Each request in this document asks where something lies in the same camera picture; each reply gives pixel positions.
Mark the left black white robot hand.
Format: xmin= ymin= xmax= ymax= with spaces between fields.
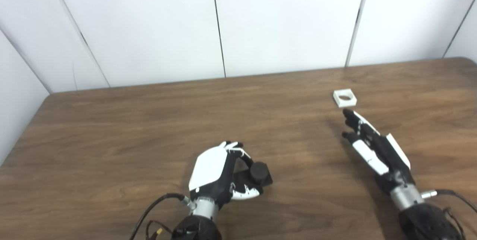
xmin=189 ymin=141 xmax=261 ymax=209

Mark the white square piece with hole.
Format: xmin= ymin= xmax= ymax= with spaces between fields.
xmin=333 ymin=89 xmax=357 ymax=107

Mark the black peg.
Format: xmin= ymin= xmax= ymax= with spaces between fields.
xmin=233 ymin=162 xmax=273 ymax=196

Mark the thick black wrist cable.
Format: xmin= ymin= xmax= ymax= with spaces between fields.
xmin=421 ymin=190 xmax=477 ymax=214
xmin=130 ymin=193 xmax=195 ymax=240

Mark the thin left wire yellow plug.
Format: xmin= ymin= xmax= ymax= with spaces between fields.
xmin=145 ymin=220 xmax=174 ymax=240

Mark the thin black right arm wire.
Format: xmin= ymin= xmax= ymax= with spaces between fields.
xmin=443 ymin=207 xmax=467 ymax=240

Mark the thick black right wrist cable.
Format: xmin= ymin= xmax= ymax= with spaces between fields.
xmin=421 ymin=190 xmax=477 ymax=214

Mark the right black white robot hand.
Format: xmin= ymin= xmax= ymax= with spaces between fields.
xmin=342 ymin=108 xmax=416 ymax=196

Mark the thick black left wrist cable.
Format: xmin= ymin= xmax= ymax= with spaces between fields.
xmin=130 ymin=193 xmax=195 ymax=240

